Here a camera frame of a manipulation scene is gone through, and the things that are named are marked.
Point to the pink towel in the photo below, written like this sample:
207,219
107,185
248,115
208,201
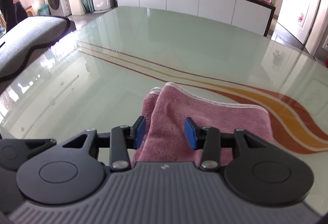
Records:
165,110

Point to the white TV cabinet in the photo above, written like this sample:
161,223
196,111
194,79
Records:
252,15

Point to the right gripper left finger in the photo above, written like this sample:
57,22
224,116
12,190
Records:
75,169

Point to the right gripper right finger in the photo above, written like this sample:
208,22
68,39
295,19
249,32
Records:
254,169

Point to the grey sofa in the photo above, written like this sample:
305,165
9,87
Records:
28,40

